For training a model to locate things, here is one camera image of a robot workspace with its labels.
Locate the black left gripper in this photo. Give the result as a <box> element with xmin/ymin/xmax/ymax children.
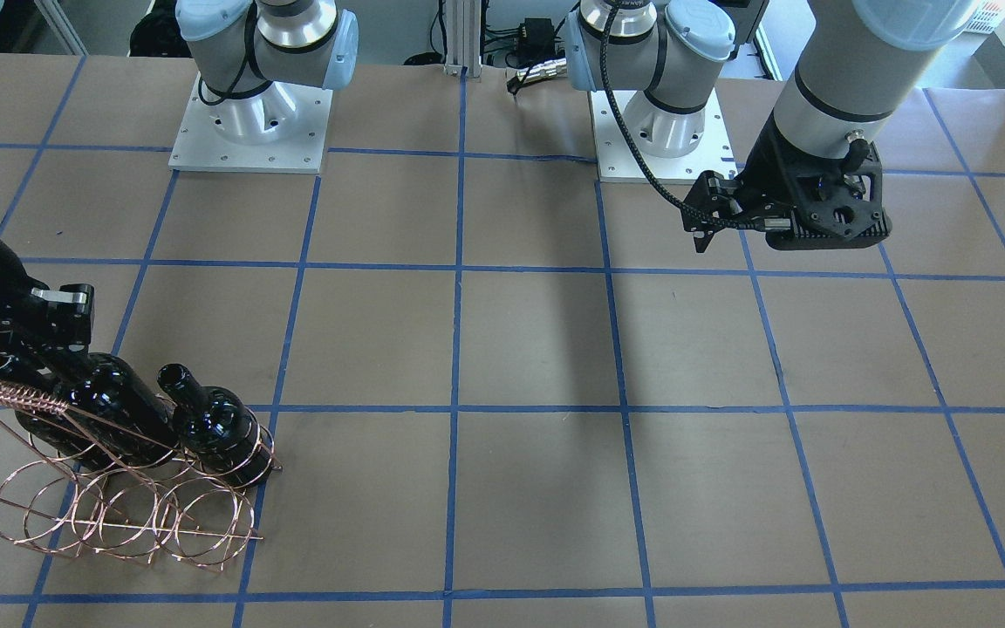
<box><xmin>685</xmin><ymin>140</ymin><xmax>891</xmax><ymax>254</ymax></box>

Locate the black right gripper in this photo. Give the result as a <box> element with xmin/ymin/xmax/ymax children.
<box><xmin>0</xmin><ymin>240</ymin><xmax>95</xmax><ymax>381</ymax></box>

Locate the dark glass wine bottle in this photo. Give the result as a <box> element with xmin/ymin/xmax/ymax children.
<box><xmin>38</xmin><ymin>347</ymin><xmax>178</xmax><ymax>468</ymax></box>

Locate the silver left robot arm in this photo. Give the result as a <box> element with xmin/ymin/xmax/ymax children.
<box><xmin>561</xmin><ymin>1</ymin><xmax>976</xmax><ymax>253</ymax></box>

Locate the dark wine bottle in rack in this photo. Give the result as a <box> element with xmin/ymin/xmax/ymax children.
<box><xmin>15</xmin><ymin>411</ymin><xmax>131</xmax><ymax>472</ymax></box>

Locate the white plastic basket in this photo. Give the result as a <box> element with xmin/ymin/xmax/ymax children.
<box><xmin>967</xmin><ymin>1</ymin><xmax>1005</xmax><ymax>33</ymax></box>

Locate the black power adapter box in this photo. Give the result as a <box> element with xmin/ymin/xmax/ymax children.
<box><xmin>516</xmin><ymin>17</ymin><xmax>556</xmax><ymax>58</ymax></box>

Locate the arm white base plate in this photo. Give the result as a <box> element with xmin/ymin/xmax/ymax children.
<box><xmin>168</xmin><ymin>79</ymin><xmax>335</xmax><ymax>175</ymax></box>
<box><xmin>590</xmin><ymin>89</ymin><xmax>736</xmax><ymax>184</ymax></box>

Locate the braided black left gripper cable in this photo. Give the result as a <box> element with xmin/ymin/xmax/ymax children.
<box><xmin>598</xmin><ymin>0</ymin><xmax>769</xmax><ymax>232</ymax></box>

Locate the copper wire wine rack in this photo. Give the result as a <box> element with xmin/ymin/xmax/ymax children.
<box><xmin>0</xmin><ymin>380</ymin><xmax>262</xmax><ymax>572</ymax></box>

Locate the aluminium frame post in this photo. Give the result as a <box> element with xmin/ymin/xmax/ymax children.
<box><xmin>441</xmin><ymin>0</ymin><xmax>483</xmax><ymax>82</ymax></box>

